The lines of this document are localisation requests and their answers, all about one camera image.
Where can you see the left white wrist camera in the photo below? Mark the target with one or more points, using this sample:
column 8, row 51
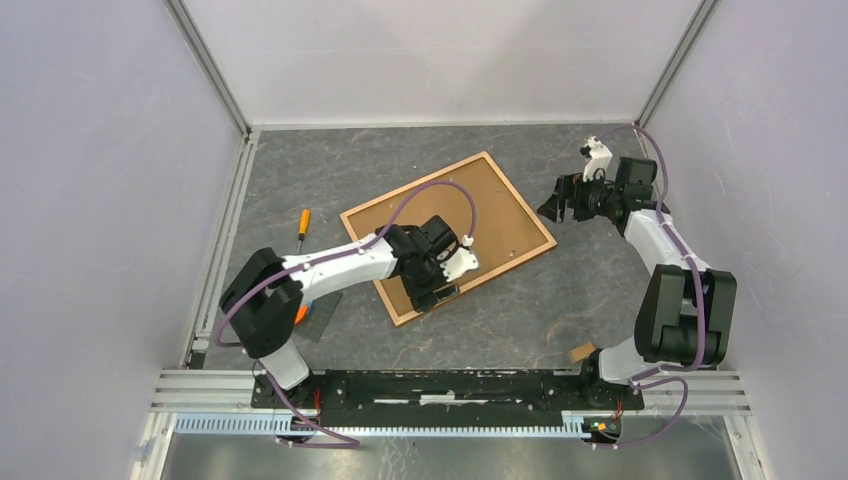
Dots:
column 458, row 260

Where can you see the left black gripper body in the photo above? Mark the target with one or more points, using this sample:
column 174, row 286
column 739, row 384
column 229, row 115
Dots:
column 430, row 277

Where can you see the wooden picture frame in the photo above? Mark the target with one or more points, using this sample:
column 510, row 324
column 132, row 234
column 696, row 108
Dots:
column 507, row 231

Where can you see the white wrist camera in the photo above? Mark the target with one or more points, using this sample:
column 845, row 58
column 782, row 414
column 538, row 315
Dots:
column 597, row 156
column 458, row 260

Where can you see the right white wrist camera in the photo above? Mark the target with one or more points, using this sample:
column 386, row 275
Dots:
column 597, row 156

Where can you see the grey building baseplate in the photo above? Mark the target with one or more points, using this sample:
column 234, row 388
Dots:
column 316, row 316

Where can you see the small cardboard block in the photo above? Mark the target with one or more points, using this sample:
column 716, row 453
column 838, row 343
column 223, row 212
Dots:
column 581, row 352

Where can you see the slotted cable duct rail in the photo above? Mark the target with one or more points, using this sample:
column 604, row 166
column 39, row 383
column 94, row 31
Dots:
column 287, row 425

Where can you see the yellow handle screwdriver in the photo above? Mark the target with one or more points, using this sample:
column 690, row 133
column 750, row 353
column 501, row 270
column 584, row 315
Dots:
column 303, row 226

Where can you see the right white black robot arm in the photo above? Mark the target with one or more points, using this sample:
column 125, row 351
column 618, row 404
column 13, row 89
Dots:
column 685, row 318

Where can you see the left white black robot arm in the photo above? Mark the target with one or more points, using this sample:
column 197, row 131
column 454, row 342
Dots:
column 262, row 302

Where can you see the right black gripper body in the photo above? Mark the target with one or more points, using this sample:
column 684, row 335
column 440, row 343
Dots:
column 597, row 198

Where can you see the orange curved toy brick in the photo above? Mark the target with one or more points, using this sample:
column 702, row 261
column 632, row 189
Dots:
column 302, row 314

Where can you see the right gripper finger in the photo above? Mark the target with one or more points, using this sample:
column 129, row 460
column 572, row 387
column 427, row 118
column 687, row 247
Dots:
column 555, row 207
column 567, row 190

